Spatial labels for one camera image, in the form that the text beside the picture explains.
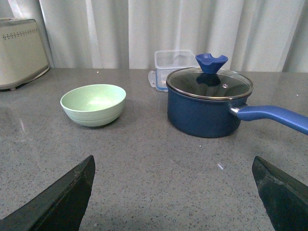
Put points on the green bowl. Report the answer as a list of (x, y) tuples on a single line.
[(94, 105)]

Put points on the cream toaster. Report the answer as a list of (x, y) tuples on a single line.
[(22, 54)]

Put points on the white curtain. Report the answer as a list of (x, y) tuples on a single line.
[(256, 35)]

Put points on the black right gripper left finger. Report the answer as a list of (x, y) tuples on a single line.
[(60, 207)]

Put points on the blue saucepan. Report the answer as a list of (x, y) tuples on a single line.
[(214, 119)]

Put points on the clear plastic food container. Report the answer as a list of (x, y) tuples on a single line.
[(166, 62)]

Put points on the glass pot lid blue knob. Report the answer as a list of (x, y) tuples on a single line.
[(209, 81)]

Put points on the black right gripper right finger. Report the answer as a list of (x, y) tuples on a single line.
[(284, 198)]

